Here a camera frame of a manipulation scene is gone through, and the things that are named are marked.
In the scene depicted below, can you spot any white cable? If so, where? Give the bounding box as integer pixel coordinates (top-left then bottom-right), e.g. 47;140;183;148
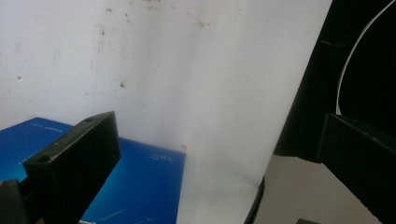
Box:
334;0;396;116

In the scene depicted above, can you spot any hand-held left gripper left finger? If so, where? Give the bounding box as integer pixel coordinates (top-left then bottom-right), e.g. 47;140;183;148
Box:
22;111;122;224

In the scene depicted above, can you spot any blue cardboard box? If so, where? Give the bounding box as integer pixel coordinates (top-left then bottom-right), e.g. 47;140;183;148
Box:
0;117;187;224

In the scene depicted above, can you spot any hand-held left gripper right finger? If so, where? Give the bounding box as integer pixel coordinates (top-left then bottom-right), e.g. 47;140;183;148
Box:
316;113;396;224

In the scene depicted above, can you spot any black cable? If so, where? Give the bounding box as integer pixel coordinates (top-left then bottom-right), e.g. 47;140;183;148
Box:
243;176;266;224

